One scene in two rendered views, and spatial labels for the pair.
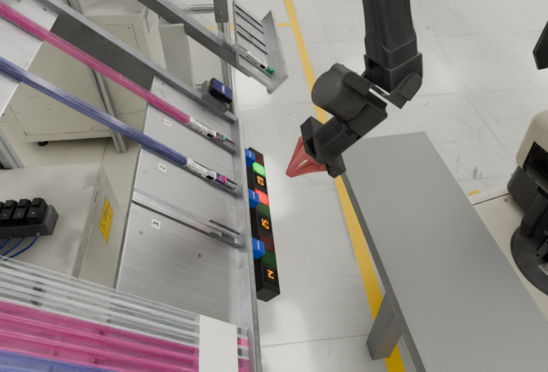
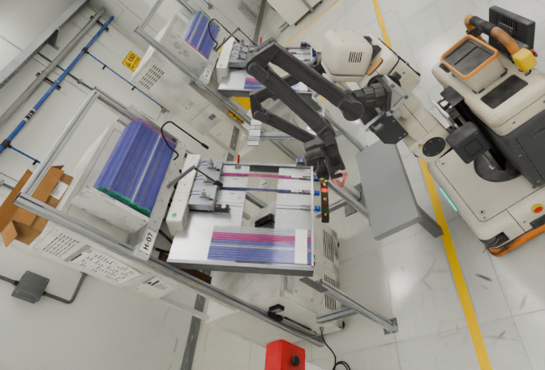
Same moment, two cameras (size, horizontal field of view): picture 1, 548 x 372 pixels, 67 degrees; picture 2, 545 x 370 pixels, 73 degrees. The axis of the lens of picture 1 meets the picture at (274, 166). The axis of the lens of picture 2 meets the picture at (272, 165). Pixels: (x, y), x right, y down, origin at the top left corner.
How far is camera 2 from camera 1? 150 cm
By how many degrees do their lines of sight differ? 38
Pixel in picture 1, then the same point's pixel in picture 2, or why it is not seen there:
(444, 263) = (384, 191)
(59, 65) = (275, 156)
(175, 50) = (293, 146)
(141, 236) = (279, 215)
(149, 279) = (282, 224)
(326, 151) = (320, 174)
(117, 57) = (268, 168)
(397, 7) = (305, 138)
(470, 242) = (395, 179)
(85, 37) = (258, 167)
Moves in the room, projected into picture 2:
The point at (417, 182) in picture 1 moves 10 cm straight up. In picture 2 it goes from (382, 160) to (371, 150)
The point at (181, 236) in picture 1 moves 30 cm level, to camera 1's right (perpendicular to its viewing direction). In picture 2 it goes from (290, 212) to (335, 194)
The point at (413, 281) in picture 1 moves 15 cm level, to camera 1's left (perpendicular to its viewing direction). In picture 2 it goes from (373, 201) to (349, 210)
